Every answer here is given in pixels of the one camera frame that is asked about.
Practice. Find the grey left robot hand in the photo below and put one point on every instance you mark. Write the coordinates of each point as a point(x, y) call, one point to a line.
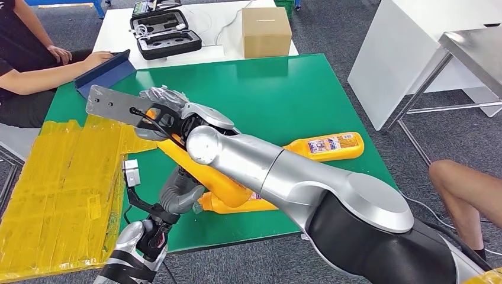
point(180, 196)

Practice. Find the person's left hand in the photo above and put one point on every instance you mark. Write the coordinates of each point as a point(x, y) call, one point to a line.
point(60, 54)

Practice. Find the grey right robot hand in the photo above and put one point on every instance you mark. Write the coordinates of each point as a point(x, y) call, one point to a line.
point(166, 98)

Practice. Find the person's right hand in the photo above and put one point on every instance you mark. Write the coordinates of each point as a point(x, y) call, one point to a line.
point(96, 59)

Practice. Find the orange plastic detergent bottle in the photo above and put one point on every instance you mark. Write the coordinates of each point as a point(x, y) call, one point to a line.
point(211, 180)
point(298, 151)
point(208, 205)

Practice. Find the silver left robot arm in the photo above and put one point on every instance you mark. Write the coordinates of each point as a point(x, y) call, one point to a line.
point(125, 243)

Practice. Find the person's left forearm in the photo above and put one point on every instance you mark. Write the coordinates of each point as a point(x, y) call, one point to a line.
point(33, 25)

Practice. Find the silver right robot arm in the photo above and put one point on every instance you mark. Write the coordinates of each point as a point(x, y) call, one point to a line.
point(313, 188)

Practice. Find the person's right forearm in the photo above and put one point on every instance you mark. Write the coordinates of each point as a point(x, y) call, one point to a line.
point(39, 80)

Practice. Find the blue tablet case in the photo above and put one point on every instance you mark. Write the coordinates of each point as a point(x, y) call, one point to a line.
point(109, 74)

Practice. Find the person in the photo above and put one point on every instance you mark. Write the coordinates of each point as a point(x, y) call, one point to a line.
point(19, 39)
point(462, 192)

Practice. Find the black foam-lined case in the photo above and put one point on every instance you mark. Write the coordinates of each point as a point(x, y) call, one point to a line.
point(168, 48)

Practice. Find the black device green label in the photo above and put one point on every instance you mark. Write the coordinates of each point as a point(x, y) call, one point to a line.
point(143, 7)

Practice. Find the small white plug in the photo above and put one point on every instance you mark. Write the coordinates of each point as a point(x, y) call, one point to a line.
point(179, 26)

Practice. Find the white seat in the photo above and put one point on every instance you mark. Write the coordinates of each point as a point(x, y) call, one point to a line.
point(15, 139)

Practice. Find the brown cardboard box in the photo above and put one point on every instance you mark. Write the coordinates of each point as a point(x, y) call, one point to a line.
point(266, 34)

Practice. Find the white table foot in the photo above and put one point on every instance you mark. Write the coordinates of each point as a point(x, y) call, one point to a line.
point(305, 236)

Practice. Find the yellow taped cardboard sheet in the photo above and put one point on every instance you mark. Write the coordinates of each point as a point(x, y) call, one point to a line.
point(47, 196)

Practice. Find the green plastic crate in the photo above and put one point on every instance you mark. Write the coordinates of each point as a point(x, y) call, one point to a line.
point(283, 5)

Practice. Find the white desk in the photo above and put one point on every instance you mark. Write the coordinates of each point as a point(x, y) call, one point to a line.
point(392, 58)

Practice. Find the yellow patterned object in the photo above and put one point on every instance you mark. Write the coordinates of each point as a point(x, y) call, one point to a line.
point(482, 276)

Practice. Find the stainless steel table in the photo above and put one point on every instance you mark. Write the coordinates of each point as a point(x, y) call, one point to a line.
point(478, 53)

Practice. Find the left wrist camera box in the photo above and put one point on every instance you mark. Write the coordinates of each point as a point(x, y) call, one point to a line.
point(131, 172)

